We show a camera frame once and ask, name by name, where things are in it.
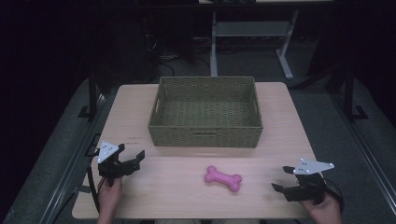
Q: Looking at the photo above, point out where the grey metal frame desk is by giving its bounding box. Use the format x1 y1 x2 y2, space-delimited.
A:
199 0 334 81

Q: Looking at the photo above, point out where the green woven basket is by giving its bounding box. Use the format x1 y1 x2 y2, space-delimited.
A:
148 76 264 148

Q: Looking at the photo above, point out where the person's right hand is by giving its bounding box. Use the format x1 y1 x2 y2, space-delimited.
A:
300 193 344 224

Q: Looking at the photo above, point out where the tangle of black cables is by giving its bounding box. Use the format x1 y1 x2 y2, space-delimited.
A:
142 31 213 78

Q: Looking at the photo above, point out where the person's left hand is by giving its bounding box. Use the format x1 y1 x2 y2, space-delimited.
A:
97 177 123 216

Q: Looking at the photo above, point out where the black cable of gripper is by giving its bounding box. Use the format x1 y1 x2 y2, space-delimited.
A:
323 177 346 213
87 155 101 213

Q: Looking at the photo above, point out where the black table bracket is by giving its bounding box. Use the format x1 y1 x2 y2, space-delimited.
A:
84 133 102 158

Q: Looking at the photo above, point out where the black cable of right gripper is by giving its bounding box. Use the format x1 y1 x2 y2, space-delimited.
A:
323 177 346 213

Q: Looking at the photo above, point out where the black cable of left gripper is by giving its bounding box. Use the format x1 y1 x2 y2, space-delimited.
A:
87 155 101 213

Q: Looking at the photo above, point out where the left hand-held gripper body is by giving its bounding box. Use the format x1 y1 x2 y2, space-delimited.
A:
97 140 141 188

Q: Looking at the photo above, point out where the aluminium floor rail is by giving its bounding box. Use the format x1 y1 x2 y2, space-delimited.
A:
38 92 108 224
330 92 396 217

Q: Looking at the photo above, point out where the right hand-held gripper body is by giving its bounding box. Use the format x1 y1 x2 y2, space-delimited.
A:
284 158 335 205

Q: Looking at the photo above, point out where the black metal stand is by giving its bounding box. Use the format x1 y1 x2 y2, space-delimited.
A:
344 67 369 123
78 70 101 120

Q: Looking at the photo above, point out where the pink bone-shaped toy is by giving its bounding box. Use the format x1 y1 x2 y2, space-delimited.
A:
204 164 243 193

